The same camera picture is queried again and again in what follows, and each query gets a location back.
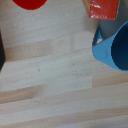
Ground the blue mug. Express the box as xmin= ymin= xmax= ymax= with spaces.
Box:
xmin=91 ymin=21 xmax=128 ymax=72

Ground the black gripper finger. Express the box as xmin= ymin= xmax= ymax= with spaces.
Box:
xmin=0 ymin=33 xmax=6 ymax=72

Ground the red bowl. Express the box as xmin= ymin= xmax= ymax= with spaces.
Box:
xmin=11 ymin=0 xmax=49 ymax=11

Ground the mac and cheese carton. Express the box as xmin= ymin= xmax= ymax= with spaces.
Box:
xmin=81 ymin=0 xmax=120 ymax=21

